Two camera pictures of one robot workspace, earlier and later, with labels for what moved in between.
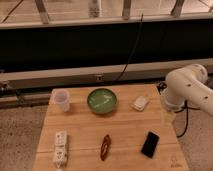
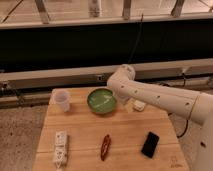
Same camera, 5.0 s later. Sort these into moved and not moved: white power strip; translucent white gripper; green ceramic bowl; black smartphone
Moved: translucent white gripper
Not moved: black smartphone; green ceramic bowl; white power strip
